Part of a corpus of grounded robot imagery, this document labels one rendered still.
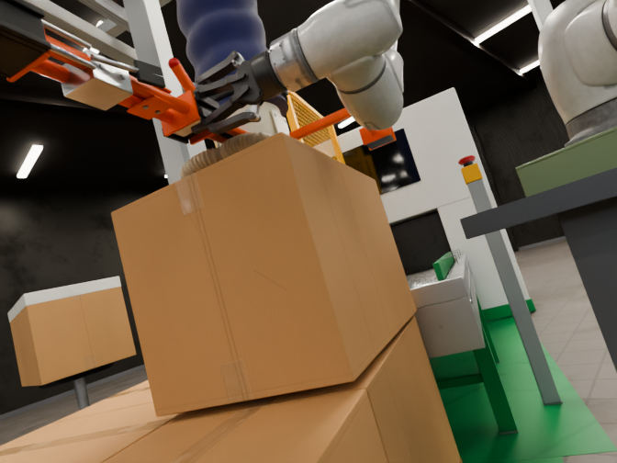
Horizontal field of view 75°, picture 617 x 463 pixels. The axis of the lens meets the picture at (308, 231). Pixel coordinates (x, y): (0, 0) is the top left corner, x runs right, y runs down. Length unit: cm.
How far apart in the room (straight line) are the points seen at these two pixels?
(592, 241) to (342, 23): 57
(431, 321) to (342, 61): 84
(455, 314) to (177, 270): 82
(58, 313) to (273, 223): 163
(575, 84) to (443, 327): 72
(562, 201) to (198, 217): 59
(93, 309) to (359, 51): 181
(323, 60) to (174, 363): 58
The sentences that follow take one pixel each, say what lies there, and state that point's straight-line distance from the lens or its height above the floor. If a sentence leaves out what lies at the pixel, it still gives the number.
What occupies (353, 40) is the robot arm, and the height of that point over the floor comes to 105.
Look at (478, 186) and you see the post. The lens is 182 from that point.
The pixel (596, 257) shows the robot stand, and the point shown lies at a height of 62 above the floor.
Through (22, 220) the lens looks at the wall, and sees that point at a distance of 930.
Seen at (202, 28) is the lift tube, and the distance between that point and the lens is 109.
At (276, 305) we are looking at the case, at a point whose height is 70.
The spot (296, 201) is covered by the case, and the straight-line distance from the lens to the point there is 63.
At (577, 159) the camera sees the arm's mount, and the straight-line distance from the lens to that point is 83.
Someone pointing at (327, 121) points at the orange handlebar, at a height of 108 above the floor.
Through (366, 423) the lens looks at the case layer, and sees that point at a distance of 61.
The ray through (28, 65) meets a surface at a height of 106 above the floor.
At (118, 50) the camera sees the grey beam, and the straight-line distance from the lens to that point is 415.
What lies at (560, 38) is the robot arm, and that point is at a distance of 95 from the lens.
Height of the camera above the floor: 71
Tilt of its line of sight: 7 degrees up
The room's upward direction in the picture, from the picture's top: 16 degrees counter-clockwise
